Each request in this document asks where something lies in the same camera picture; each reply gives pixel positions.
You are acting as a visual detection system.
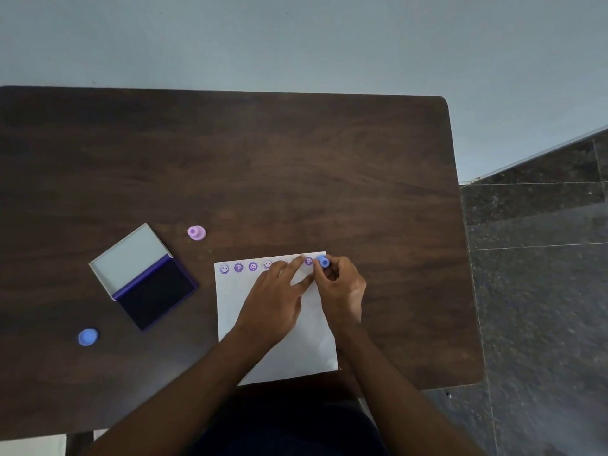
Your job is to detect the person's dark trousers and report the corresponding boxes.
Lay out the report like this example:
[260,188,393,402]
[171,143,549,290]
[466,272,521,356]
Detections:
[187,385,386,456]

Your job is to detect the purple ink pad case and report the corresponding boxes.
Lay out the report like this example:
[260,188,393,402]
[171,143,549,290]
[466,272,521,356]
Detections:
[89,223,199,332]

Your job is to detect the person's left hand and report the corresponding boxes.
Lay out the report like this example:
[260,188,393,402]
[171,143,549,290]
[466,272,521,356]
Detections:
[235,255,315,350]

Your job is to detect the person's right forearm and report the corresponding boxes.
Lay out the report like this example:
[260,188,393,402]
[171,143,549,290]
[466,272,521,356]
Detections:
[332,323,483,456]

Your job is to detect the white stamped paper sheet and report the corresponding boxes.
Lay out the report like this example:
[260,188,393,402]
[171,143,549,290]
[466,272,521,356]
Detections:
[214,251,339,386]

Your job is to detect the person's left forearm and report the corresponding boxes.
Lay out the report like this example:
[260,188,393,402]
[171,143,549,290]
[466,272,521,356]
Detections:
[85,326,275,456]

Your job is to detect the person's right hand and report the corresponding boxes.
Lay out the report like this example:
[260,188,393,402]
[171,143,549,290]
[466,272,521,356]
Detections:
[312,255,368,334]

